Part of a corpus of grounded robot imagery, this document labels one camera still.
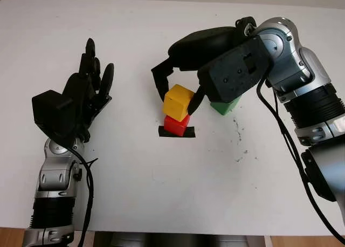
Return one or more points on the green cube block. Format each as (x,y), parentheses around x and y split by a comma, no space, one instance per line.
(223,108)

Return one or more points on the black tape strip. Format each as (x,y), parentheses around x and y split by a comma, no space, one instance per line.
(190,132)

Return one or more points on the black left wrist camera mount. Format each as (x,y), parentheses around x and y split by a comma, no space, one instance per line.
(51,112)

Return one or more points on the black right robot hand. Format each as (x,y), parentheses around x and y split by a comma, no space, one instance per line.
(202,47)

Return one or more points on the yellow cube block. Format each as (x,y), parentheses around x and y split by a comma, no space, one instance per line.
(176,102)

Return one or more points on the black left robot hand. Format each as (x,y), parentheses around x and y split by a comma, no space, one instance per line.
(81,96)

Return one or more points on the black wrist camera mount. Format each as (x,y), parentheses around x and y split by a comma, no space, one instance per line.
(51,112)
(234,71)

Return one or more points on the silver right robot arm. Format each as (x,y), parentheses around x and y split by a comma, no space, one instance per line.
(304,77)

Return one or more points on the red cube block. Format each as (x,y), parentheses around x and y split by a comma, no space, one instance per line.
(175,127)

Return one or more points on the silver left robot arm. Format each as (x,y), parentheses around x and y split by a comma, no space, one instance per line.
(54,182)

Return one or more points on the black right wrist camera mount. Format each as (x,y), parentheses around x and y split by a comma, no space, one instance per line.
(234,71)

